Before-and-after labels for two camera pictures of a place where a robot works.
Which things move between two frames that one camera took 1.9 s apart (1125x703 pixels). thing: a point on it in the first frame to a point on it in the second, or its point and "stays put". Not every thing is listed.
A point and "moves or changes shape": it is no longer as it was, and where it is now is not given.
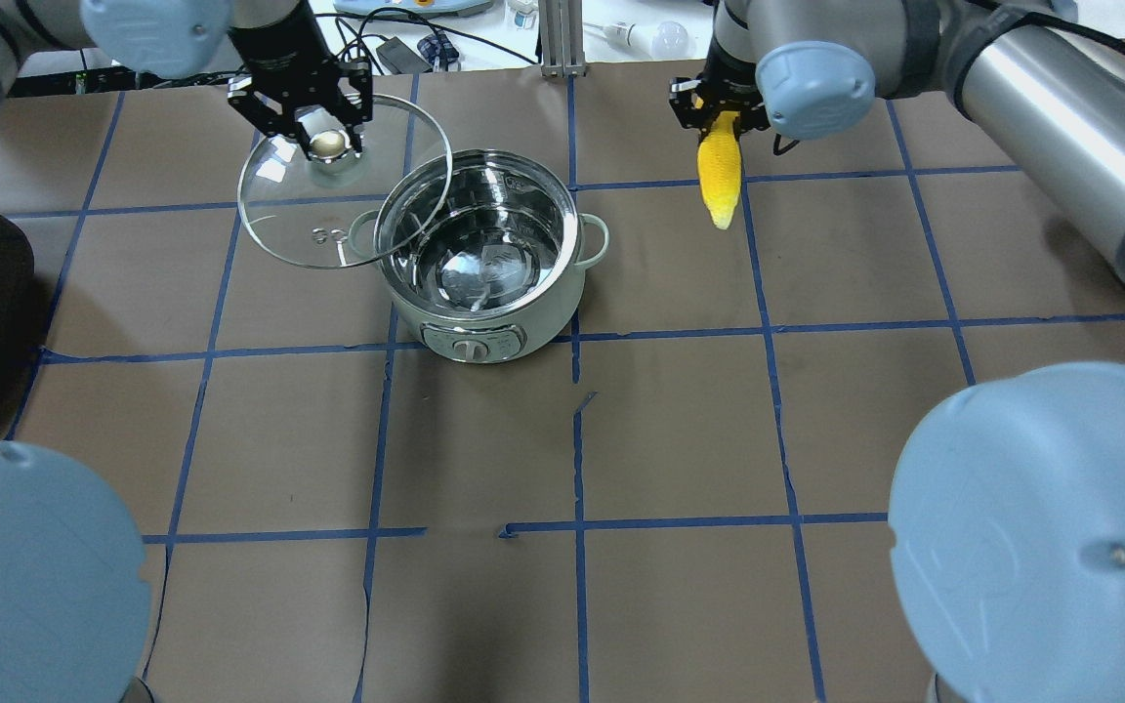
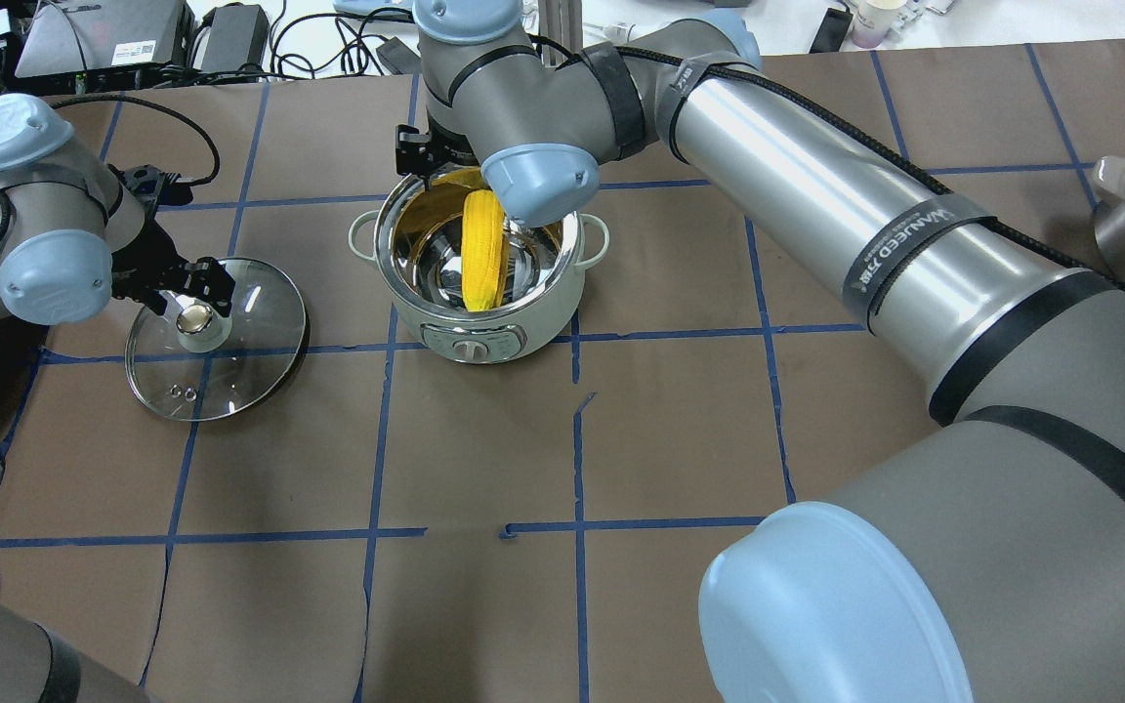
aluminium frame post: [561, 25] stays put
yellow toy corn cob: [720, 169] moves or changes shape
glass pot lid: [352, 211] to [193, 363]
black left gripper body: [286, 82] to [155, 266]
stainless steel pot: [481, 251] stays put
